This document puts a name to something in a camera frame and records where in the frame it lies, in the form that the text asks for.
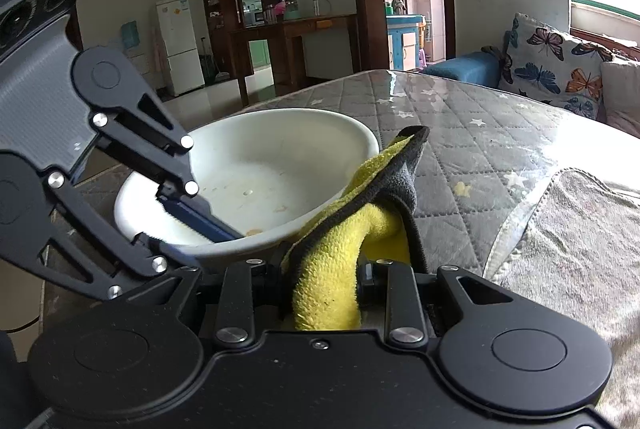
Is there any dark wooden table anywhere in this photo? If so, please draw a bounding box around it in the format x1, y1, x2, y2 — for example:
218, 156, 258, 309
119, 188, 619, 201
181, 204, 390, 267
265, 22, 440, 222
230, 14, 358, 107

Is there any water dispenser with blue bottle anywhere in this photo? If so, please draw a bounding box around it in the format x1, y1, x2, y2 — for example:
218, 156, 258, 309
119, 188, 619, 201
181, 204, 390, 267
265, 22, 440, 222
120, 21, 151, 74

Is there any plain beige pillow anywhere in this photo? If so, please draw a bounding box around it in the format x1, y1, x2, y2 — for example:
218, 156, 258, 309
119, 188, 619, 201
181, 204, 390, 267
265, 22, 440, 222
597, 59, 640, 134

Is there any blue cabinet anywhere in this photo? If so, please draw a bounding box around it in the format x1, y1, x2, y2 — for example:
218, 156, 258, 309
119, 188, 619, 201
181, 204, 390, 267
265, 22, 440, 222
387, 14, 426, 70

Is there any grey towel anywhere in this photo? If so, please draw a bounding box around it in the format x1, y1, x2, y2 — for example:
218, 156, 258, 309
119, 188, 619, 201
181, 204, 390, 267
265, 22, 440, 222
480, 166, 640, 429

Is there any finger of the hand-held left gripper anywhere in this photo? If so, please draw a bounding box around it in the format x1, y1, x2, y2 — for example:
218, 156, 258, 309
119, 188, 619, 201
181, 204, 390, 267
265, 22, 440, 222
35, 169, 201, 302
90, 91, 247, 244

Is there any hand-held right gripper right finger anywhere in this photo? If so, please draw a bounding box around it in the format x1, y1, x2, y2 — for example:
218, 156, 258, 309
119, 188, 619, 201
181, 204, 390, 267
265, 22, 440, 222
357, 259, 531, 349

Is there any large butterfly print pillow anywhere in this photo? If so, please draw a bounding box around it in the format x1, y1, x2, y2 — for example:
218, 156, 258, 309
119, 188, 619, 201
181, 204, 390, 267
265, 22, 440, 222
497, 13, 616, 120

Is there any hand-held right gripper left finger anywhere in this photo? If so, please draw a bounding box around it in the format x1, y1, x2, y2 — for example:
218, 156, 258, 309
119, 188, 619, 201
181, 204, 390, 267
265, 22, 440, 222
107, 259, 286, 350

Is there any white refrigerator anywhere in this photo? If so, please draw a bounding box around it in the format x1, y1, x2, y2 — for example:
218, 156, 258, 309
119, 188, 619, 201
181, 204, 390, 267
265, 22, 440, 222
155, 0, 206, 97

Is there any grey quilted star mattress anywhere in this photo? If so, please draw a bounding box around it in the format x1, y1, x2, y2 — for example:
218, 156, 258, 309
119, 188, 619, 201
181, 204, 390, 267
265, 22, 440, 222
42, 69, 640, 340

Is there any white round plate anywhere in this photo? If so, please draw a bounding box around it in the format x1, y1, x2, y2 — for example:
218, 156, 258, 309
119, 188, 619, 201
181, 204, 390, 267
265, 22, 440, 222
114, 108, 381, 262

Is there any yellow black-edged cleaning cloth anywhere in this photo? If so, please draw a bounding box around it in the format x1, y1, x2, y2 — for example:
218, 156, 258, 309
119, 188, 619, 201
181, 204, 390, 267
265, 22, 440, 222
280, 125, 431, 332

